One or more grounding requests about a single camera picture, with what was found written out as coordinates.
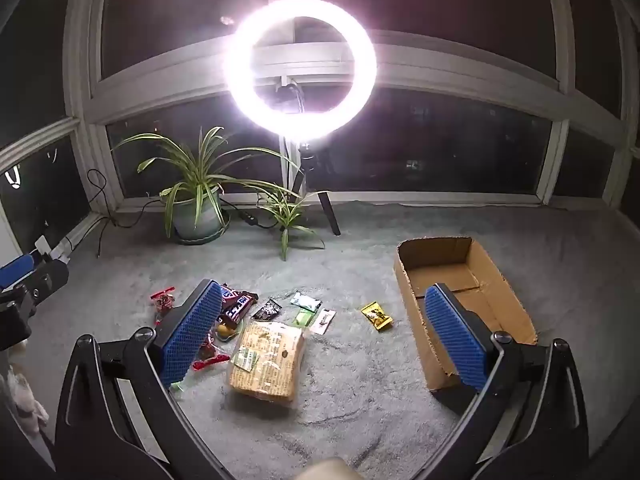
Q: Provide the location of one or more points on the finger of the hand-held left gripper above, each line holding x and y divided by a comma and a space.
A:
47, 280
15, 270

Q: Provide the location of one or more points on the spider plant in green pot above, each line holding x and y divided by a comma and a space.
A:
197, 212

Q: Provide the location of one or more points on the green and white packet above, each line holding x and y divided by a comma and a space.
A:
305, 301

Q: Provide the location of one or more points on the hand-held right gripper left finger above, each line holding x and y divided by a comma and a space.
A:
196, 332

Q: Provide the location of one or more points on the white window frame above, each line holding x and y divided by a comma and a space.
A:
175, 72

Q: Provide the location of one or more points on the black tripod stand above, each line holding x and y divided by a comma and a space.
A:
306, 157

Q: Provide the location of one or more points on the white stick packet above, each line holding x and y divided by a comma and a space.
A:
323, 321

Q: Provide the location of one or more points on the black phone holder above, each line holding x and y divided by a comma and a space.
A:
287, 94

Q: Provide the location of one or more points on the yellow snack packet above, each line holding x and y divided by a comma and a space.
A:
377, 316

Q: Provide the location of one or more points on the dark green pot saucer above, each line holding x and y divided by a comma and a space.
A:
221, 234

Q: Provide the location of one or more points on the red and white packet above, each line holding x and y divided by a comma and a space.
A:
162, 301

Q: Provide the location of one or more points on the person's left forearm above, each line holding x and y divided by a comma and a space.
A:
22, 395

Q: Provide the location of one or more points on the light green packet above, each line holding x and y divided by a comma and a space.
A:
302, 318

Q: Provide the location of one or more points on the small spider plant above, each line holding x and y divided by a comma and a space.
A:
286, 215

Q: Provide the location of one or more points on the small black packet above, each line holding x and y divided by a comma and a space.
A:
266, 310

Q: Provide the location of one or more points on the white power adapter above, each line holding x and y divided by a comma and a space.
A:
45, 246

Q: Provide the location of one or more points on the clear packet with red ends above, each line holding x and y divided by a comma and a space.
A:
215, 360

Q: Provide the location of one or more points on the brown cardboard box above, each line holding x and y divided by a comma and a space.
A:
450, 270

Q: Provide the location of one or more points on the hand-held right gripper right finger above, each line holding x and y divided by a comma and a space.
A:
457, 342

